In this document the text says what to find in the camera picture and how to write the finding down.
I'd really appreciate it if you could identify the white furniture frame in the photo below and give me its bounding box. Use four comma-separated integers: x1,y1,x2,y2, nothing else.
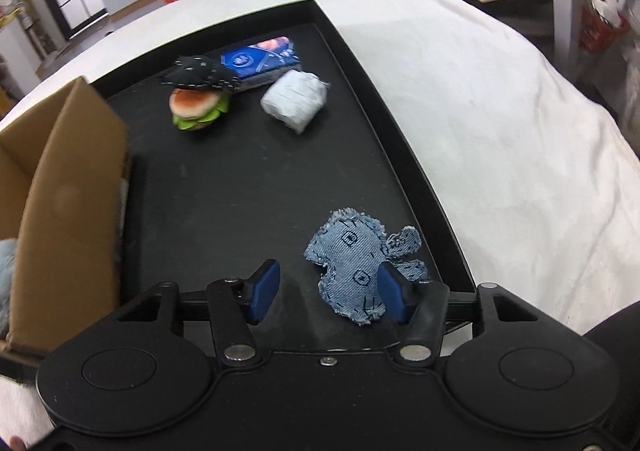
552,0,640,76

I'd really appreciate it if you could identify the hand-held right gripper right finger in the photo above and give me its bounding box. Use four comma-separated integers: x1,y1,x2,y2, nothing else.
377,261,549,365

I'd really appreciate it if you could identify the white wrapped tissue pack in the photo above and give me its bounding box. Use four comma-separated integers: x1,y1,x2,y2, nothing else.
260,70,328,134

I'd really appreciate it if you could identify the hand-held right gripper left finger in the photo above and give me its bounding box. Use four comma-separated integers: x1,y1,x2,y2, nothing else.
112,258,282,365

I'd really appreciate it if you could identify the fluffy pale blue plush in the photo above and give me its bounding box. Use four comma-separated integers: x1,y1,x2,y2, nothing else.
0,237,21,337

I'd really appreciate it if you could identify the plush burger toy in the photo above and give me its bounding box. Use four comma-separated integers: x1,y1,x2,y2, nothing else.
169,88,231,132

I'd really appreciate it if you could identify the blue tissue pack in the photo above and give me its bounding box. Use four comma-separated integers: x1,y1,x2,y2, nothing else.
220,36,302,92

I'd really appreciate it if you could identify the light blue denim soft toy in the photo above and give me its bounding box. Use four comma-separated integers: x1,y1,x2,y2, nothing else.
304,207,429,327

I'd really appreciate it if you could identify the cardboard box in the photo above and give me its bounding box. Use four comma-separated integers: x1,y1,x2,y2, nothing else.
0,76,133,362

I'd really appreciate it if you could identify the red plastic bag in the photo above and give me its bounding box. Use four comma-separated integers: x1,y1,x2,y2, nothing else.
580,0,631,54

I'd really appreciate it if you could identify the dark denim soft toy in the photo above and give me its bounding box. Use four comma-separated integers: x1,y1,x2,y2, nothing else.
160,56,242,94

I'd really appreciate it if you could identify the black tray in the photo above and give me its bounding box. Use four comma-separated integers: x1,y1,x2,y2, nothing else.
87,0,477,352

